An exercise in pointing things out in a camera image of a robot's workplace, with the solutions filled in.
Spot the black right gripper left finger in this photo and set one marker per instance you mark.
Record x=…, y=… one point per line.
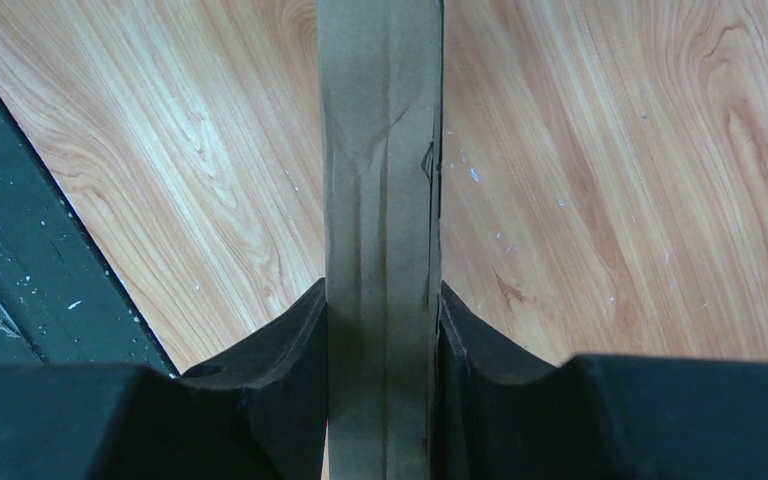
x=257, y=410

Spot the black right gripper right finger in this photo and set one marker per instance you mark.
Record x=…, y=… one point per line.
x=504, y=413

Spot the brown cardboard box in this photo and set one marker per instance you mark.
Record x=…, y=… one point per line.
x=381, y=88

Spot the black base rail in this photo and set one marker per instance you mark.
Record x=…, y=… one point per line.
x=60, y=301

